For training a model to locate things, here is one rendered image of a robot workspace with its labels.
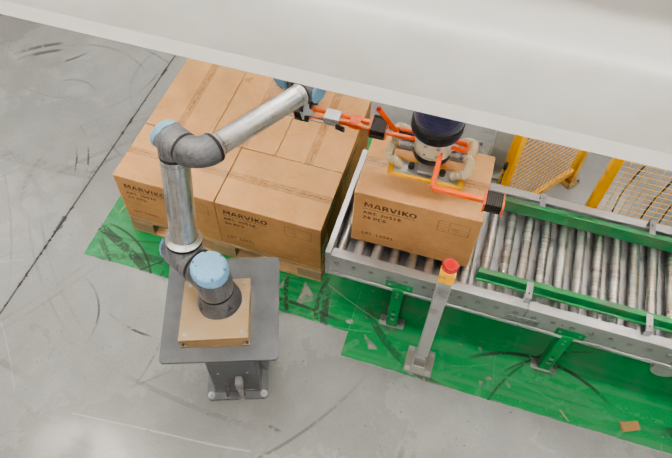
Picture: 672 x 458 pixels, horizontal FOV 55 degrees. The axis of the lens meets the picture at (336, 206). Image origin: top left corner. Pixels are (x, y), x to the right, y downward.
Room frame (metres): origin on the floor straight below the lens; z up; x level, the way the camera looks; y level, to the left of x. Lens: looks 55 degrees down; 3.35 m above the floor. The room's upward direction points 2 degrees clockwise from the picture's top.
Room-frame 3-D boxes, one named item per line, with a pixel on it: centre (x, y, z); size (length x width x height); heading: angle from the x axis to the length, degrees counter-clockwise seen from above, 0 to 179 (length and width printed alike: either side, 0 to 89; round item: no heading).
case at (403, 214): (1.91, -0.42, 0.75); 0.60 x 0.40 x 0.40; 75
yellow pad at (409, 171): (1.81, -0.40, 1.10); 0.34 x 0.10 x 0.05; 75
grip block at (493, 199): (1.57, -0.65, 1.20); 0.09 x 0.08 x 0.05; 165
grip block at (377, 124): (1.96, -0.18, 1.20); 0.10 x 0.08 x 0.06; 165
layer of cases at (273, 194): (2.47, 0.52, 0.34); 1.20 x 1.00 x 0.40; 74
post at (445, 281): (1.36, -0.48, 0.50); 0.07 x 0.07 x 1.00; 74
